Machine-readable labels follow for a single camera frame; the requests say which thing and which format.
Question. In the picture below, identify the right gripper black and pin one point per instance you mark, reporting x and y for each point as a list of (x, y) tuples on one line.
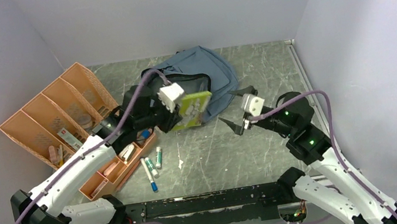
[(249, 89)]

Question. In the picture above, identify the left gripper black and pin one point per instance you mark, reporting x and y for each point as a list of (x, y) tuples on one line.
[(170, 118)]

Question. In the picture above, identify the lime green paperback book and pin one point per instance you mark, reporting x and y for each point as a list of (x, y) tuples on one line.
[(192, 109)]

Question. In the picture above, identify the green white glue stick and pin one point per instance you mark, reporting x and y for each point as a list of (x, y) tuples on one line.
[(152, 168)]

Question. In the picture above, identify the blue backpack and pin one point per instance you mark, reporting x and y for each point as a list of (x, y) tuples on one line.
[(201, 69)]

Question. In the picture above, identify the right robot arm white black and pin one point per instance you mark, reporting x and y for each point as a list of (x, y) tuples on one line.
[(353, 198)]

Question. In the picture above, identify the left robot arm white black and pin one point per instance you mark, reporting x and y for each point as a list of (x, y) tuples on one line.
[(48, 203)]

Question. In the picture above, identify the blue capped bottle in organizer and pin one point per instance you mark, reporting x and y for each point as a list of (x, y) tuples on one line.
[(143, 135)]

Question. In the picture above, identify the white stapler in organizer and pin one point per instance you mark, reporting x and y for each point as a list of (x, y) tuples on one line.
[(126, 154)]

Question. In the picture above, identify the blue capped whiteboard marker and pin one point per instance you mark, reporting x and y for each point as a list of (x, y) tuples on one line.
[(149, 175)]

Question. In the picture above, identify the pink eraser in organizer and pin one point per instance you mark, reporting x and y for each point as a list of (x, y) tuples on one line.
[(112, 168)]

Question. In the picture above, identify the orange plastic desk organizer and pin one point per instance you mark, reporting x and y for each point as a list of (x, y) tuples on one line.
[(76, 101)]

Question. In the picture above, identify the red white card box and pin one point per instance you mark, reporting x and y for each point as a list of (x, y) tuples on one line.
[(70, 139)]

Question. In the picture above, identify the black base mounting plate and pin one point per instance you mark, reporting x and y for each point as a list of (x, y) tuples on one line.
[(227, 206)]

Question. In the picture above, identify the wooden clips in organizer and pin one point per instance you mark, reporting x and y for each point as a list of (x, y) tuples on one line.
[(56, 156)]

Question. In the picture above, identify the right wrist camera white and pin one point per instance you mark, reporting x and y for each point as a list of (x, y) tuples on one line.
[(252, 104)]

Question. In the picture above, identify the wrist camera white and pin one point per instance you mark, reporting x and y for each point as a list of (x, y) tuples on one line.
[(171, 95), (252, 104)]

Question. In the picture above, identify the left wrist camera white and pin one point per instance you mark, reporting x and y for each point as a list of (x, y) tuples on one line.
[(171, 95)]

